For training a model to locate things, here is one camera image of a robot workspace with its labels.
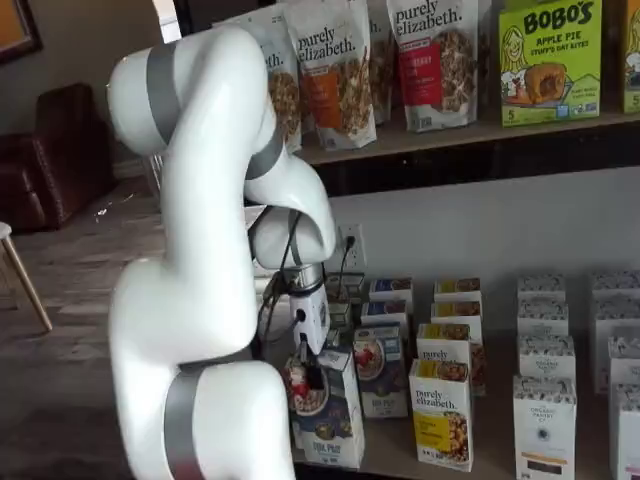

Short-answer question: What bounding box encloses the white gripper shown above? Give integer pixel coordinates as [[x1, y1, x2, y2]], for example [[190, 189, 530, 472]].
[[288, 285, 332, 392]]

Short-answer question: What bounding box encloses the blue white cereal box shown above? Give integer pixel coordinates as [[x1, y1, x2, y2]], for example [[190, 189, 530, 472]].
[[360, 299, 411, 329], [352, 322, 409, 420], [368, 277, 414, 306], [285, 344, 365, 470]]

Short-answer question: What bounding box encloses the green cereal box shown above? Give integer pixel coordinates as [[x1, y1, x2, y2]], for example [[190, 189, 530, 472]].
[[327, 301, 352, 326], [324, 271, 366, 303]]

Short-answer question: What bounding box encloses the yellow purely elizabeth box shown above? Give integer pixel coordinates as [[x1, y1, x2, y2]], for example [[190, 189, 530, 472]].
[[430, 300, 484, 329], [408, 357, 475, 474], [432, 277, 482, 305], [415, 322, 487, 399]]

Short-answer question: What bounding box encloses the white organic pantry box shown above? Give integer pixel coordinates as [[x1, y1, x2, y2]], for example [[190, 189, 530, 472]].
[[517, 298, 570, 337], [589, 271, 640, 301], [608, 382, 640, 480], [517, 333, 577, 381], [512, 374, 579, 480], [607, 335, 640, 389], [593, 297, 640, 396], [516, 274, 567, 304]]

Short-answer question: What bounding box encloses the green Bobo's apple pie box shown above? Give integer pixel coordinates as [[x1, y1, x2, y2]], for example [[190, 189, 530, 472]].
[[498, 0, 604, 126]]

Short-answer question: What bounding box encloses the yellow Bobo's box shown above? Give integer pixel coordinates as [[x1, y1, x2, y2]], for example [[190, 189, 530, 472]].
[[621, 0, 640, 115]]

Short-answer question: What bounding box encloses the orange purely elizabeth granola bag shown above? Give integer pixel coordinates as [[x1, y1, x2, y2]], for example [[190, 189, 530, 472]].
[[366, 0, 397, 126], [283, 0, 379, 151]]

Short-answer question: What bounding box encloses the blue purely elizabeth granola bag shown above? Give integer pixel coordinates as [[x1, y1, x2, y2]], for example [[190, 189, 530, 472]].
[[212, 0, 304, 154]]

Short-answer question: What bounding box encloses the wooden legged stool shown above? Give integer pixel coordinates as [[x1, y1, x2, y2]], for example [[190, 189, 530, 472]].
[[0, 221, 54, 332]]

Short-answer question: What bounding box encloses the red purely elizabeth granola bag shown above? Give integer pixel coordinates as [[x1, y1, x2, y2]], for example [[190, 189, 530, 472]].
[[386, 0, 482, 133]]

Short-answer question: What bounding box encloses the brown leather armchair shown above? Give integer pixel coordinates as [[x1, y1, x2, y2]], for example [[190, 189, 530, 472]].
[[0, 82, 120, 235]]

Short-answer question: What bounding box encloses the dark framed cork board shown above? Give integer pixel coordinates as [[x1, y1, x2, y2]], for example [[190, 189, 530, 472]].
[[0, 0, 44, 67]]

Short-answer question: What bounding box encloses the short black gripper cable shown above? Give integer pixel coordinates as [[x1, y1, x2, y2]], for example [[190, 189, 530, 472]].
[[258, 277, 307, 346]]

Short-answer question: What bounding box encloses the white wall outlet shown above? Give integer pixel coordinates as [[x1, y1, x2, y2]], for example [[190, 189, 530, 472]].
[[338, 222, 367, 270]]

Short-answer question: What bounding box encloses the long black arm cable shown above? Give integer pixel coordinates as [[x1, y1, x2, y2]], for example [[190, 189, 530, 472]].
[[277, 209, 304, 284]]

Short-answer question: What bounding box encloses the black power cord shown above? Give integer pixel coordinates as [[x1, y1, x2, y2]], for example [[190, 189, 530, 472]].
[[337, 233, 358, 304]]

